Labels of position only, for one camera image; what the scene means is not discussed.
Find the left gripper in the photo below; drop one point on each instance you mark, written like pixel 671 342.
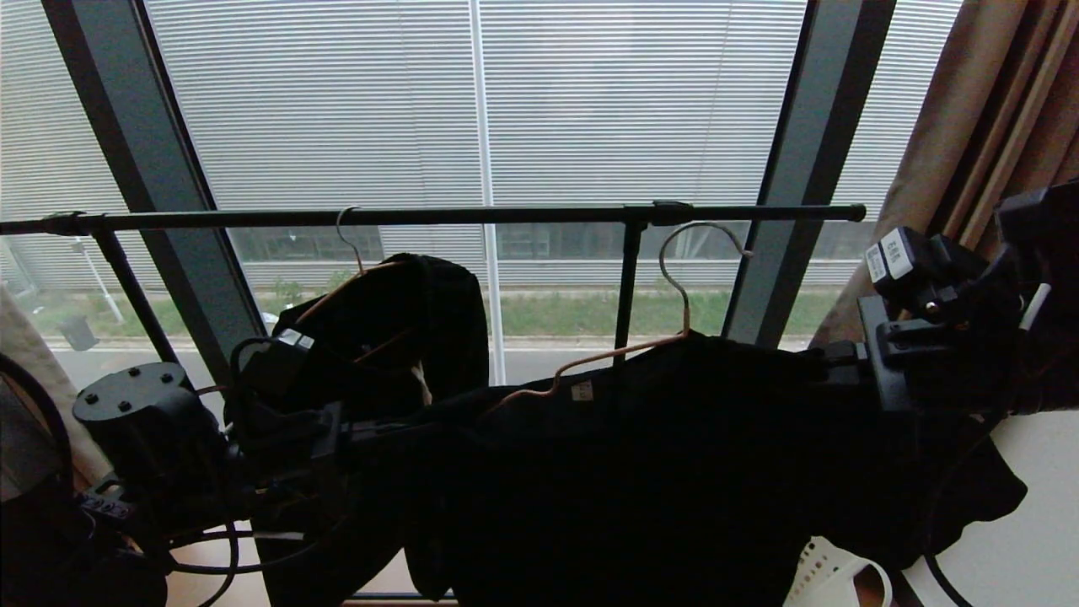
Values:
pixel 287 447

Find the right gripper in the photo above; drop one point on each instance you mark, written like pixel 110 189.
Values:
pixel 927 371

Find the black shorts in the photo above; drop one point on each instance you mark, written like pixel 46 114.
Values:
pixel 447 329

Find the pink clothes hanger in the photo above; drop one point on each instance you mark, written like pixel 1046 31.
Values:
pixel 352 244
pixel 683 295

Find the black garment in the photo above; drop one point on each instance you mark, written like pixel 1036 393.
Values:
pixel 674 489

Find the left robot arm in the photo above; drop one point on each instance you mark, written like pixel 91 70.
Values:
pixel 143 421

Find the white laundry basket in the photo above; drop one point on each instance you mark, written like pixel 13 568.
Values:
pixel 830 573

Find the black clothes rack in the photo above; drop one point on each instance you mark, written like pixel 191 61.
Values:
pixel 506 214

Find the beige curtain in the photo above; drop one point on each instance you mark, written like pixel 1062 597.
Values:
pixel 952 169
pixel 34 371

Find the window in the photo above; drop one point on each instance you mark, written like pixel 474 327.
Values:
pixel 152 126

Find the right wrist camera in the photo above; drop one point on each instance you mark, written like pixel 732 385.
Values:
pixel 919 261

